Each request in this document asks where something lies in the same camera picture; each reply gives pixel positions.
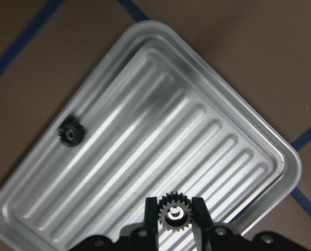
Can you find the ribbed aluminium tray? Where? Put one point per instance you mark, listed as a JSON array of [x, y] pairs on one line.
[[158, 119]]

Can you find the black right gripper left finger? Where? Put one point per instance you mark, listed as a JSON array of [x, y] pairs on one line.
[[151, 223]]

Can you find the black bearing gear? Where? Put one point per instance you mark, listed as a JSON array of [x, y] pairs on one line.
[[71, 132], [175, 212]]

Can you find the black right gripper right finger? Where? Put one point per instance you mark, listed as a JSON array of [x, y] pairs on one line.
[[202, 224]]

